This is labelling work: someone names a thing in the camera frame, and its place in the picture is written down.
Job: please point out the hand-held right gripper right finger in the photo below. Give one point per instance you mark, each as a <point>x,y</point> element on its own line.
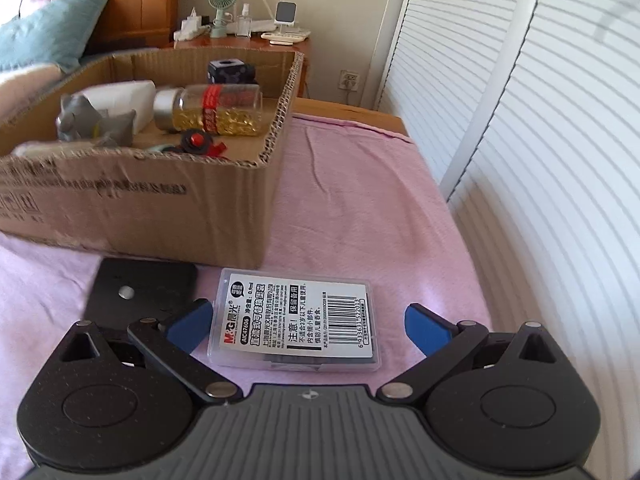
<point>425,330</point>

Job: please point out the black cube toy train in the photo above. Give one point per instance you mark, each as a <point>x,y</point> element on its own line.
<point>230,72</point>

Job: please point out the clear plastic jar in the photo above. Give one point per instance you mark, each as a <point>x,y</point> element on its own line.
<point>40,150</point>

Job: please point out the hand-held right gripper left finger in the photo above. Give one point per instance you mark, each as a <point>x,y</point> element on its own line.
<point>190,327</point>

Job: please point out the grey animal figurine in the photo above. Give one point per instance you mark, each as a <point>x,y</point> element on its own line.
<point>80,120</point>

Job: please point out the teal round case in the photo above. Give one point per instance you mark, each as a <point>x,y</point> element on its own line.
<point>162,148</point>

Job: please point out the brown cardboard box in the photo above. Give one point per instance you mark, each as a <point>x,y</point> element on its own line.
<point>150,210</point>

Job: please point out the pink blanket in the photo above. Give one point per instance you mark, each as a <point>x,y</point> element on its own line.
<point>350,210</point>

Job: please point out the white router with antenna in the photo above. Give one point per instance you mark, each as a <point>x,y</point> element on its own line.
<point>262,26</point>

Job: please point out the capsule bottle with silver cap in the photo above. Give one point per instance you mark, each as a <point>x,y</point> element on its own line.
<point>225,110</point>

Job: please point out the low white wall socket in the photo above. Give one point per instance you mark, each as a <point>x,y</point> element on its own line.
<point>349,79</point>

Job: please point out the white power strip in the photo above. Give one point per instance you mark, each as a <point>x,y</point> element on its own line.
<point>192,27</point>

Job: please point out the small clear bottle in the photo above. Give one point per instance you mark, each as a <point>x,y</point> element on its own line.
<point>243,22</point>

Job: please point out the red toy train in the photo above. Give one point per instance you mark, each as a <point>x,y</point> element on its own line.
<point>197,141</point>

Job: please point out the clear labelled plastic case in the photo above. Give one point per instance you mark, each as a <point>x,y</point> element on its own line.
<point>300,320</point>

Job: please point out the white plastic container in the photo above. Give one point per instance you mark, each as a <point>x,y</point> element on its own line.
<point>125,97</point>

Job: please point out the white louvered closet door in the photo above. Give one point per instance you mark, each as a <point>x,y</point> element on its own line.
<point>450,60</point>
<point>575,210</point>

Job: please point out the black flat plate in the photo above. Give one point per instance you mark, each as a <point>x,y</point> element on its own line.
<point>145,277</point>

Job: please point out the teal pillow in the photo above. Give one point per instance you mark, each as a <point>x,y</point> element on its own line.
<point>50,25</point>

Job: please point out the wooden headboard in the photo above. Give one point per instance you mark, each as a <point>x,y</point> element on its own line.
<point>125,0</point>

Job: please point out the wooden nightstand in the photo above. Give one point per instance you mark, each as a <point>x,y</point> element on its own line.
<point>235,41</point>

